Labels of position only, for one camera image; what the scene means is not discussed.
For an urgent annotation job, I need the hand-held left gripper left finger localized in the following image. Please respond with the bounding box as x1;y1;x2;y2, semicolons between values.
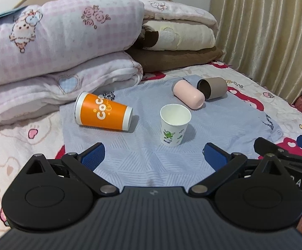
19;142;120;195

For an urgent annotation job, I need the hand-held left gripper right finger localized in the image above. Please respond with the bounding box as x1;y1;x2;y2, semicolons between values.
188;142;289;196

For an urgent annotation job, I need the orange paper cup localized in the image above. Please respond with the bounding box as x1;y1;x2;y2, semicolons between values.
74;91;134;132

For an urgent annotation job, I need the white paper cup green print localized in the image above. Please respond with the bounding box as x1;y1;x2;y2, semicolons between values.
160;104;192;147

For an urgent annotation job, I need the pink plastic cup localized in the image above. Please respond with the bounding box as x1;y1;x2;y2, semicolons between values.
173;79;206;110

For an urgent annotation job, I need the grey-brown plastic cup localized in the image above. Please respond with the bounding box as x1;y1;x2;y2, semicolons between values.
196;77;229;101

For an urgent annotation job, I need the light blue cloth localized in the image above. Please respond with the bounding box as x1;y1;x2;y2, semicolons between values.
59;74;284;188

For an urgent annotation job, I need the brown folded blanket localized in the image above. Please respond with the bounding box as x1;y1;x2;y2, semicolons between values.
126;45;224;73

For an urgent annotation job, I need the pink plaid folded comforter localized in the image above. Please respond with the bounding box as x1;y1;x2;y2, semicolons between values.
0;0;145;130

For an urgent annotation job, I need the beige curtain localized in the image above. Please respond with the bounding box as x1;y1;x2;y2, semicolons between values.
209;0;302;105

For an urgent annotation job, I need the cream fleece blanket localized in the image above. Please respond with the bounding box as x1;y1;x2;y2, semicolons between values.
136;19;216;51

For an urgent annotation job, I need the white pink printed blanket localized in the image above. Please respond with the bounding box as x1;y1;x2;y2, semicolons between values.
137;0;219;33

